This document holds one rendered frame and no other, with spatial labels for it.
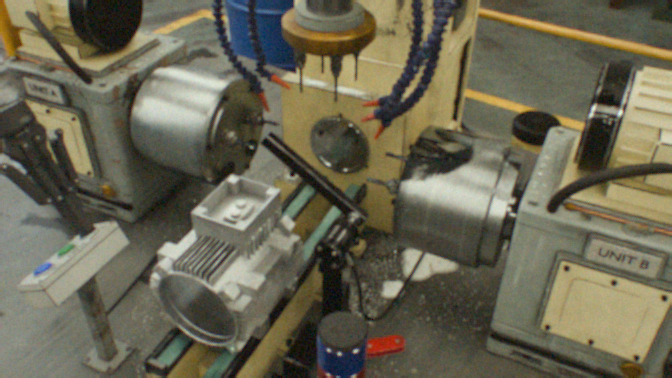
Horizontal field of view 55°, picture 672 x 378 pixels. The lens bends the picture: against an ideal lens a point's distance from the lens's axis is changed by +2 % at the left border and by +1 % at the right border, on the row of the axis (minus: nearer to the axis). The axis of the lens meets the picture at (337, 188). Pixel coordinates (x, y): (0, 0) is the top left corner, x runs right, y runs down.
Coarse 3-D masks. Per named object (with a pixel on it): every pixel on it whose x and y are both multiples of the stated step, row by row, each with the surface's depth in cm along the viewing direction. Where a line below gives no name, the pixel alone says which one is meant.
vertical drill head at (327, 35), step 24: (312, 0) 114; (336, 0) 113; (288, 24) 117; (312, 24) 115; (336, 24) 114; (360, 24) 118; (312, 48) 114; (336, 48) 114; (360, 48) 116; (336, 72) 119; (336, 96) 123
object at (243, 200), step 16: (224, 192) 111; (240, 192) 113; (256, 192) 111; (272, 192) 108; (208, 208) 107; (224, 208) 109; (240, 208) 107; (256, 208) 109; (272, 208) 108; (208, 224) 103; (224, 224) 101; (256, 224) 104; (272, 224) 109; (224, 240) 104; (240, 240) 102; (256, 240) 105; (240, 256) 104
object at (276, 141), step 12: (264, 144) 123; (276, 144) 122; (276, 156) 123; (288, 156) 122; (300, 156) 123; (300, 168) 122; (312, 168) 123; (312, 180) 123; (324, 180) 122; (324, 192) 123; (336, 192) 122; (336, 204) 123; (348, 204) 122; (348, 216) 124; (360, 216) 122
